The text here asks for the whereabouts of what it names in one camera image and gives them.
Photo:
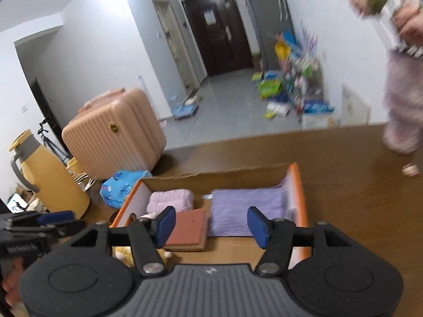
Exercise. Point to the grey refrigerator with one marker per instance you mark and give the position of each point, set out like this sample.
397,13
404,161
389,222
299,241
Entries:
267,16

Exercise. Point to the red cardboard box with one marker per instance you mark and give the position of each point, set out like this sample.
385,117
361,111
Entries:
299,198

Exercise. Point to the small lit screen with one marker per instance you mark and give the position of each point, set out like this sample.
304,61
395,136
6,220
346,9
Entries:
18,203

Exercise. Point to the blue tissue pack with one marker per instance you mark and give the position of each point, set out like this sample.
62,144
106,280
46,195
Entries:
115,188

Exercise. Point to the green cardboard box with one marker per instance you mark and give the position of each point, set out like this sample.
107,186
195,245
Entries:
269,89

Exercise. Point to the pink textured vase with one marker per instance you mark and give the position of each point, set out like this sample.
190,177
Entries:
403,105

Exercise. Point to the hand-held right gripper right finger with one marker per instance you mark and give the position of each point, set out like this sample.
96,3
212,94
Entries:
259,228

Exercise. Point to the person's left hand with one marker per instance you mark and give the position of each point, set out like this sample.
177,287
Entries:
11,280

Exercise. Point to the purple towel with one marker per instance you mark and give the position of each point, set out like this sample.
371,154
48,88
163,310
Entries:
172,199

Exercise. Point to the black tripod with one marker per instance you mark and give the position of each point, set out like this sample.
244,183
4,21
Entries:
49,142

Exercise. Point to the white flat board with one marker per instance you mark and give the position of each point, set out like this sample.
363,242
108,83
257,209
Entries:
355,105

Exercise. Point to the fallen pale petal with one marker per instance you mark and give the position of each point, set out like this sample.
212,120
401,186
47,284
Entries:
409,170

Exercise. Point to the yellow thermos jug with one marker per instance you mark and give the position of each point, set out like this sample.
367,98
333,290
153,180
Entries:
49,185

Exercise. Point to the dark brown entrance door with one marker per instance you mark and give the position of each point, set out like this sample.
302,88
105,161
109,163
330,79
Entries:
214,39

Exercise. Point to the red-brown scouring sponge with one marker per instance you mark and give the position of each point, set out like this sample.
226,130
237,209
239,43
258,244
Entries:
188,228

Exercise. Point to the light wooden interior door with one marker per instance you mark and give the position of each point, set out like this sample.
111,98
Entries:
175,46

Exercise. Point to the pink ribbed suitcase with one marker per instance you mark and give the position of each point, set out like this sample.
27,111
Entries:
112,138

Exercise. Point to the blue flat floor trolley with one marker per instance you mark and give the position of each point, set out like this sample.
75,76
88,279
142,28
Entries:
186,109

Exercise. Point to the yellow bag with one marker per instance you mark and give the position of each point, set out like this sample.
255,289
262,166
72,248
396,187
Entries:
282,51

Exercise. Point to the lilac feathery decoration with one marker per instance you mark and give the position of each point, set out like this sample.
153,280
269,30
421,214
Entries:
309,39

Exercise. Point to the small trolley with bottles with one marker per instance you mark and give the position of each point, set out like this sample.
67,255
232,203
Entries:
304,79

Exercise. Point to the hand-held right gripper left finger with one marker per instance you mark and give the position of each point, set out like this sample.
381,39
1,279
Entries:
165,226

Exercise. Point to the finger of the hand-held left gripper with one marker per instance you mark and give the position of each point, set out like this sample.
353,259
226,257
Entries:
72,228
54,218

